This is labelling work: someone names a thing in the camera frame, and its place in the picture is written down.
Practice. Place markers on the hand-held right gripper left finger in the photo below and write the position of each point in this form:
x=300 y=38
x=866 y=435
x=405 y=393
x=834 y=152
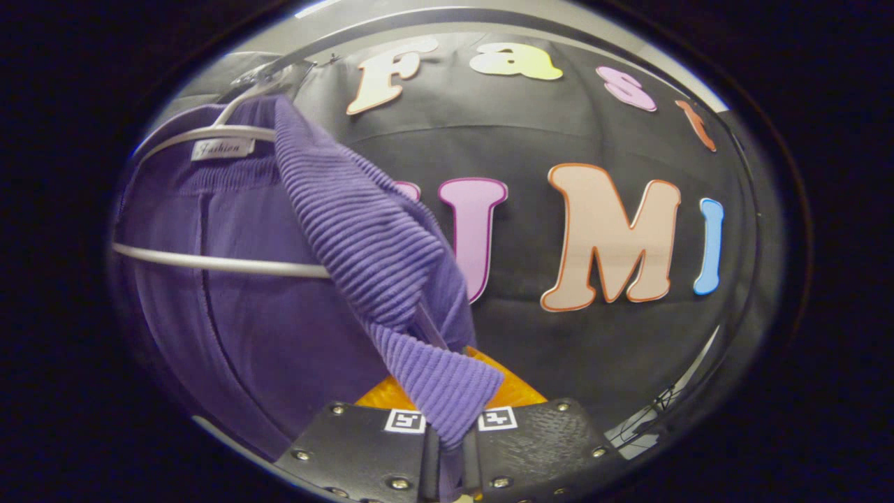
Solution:
x=356 y=454

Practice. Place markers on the black clothes rack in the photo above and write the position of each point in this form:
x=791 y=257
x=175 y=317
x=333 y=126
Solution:
x=391 y=21

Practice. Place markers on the purple shirt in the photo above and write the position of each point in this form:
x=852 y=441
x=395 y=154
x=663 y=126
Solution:
x=265 y=335

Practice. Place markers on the white clothes hanger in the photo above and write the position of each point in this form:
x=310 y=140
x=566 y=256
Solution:
x=230 y=264

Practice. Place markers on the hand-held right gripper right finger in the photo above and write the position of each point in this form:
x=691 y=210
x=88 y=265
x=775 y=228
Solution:
x=538 y=447

